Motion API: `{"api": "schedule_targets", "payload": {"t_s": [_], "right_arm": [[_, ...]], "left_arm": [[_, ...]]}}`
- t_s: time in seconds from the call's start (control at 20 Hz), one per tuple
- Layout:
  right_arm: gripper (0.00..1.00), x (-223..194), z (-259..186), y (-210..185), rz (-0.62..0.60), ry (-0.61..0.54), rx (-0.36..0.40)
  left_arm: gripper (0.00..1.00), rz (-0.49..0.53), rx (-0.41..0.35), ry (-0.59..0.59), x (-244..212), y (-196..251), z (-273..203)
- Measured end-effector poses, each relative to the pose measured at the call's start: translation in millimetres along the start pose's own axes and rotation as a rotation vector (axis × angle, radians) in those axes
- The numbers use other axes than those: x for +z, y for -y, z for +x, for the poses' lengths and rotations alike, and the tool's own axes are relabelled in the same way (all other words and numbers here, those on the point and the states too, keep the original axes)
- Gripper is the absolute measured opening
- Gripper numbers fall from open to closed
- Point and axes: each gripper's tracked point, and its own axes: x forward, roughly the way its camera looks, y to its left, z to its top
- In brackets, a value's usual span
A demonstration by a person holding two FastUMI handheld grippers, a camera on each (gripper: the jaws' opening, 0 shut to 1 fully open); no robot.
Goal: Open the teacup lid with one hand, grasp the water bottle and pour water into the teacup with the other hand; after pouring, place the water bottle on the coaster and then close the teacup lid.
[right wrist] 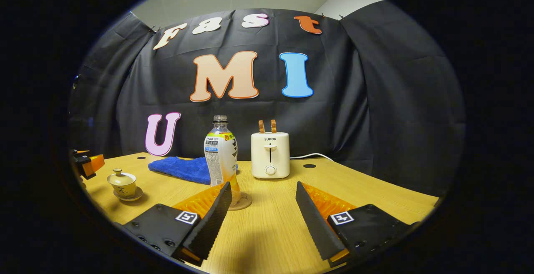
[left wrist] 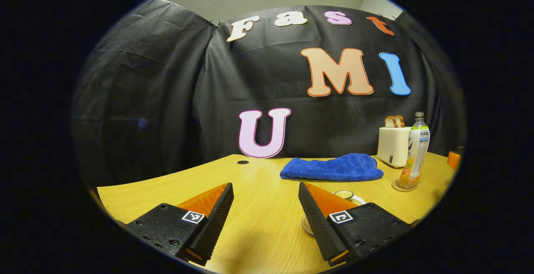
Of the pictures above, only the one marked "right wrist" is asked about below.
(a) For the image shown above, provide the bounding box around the cream toaster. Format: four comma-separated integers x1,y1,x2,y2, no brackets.
251,132,290,179

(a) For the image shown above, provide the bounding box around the blue towel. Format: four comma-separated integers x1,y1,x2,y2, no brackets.
148,156,238,185

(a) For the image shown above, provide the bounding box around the clear labelled water bottle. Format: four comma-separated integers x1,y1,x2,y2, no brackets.
204,115,241,206

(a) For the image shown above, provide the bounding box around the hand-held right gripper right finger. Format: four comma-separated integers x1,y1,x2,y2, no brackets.
295,181,422,267

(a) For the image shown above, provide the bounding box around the yellow teacup lid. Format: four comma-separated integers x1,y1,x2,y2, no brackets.
107,168,137,186

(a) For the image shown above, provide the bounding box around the yellow ceramic saucer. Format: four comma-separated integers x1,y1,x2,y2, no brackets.
113,186,144,202

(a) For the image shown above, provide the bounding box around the round cork coaster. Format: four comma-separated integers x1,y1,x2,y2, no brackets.
227,192,253,211

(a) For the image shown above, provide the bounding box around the white power cable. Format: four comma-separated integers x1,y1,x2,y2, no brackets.
290,153,334,162

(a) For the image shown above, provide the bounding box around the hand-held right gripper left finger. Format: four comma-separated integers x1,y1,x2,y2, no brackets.
123,181,232,266

